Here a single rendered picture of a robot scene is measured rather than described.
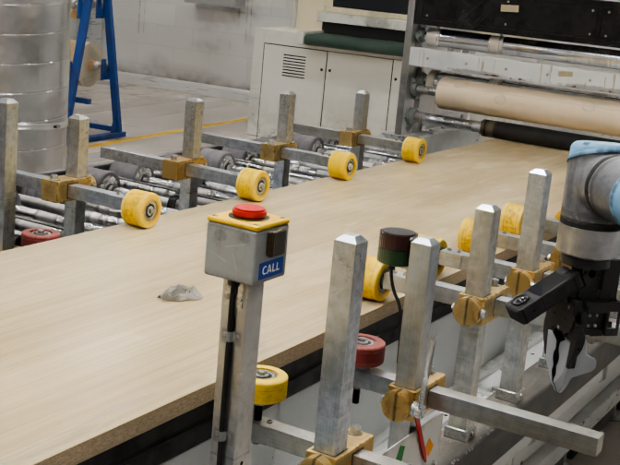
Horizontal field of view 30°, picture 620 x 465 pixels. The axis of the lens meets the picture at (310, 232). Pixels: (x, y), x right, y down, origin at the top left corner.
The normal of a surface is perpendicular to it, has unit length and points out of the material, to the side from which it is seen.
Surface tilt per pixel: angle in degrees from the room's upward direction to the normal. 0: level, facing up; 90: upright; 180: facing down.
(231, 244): 90
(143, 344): 0
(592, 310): 90
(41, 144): 90
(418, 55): 90
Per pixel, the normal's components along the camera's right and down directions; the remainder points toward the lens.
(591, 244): -0.15, 0.22
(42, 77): 0.62, 0.24
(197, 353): 0.09, -0.97
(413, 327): -0.51, 0.15
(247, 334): 0.86, 0.19
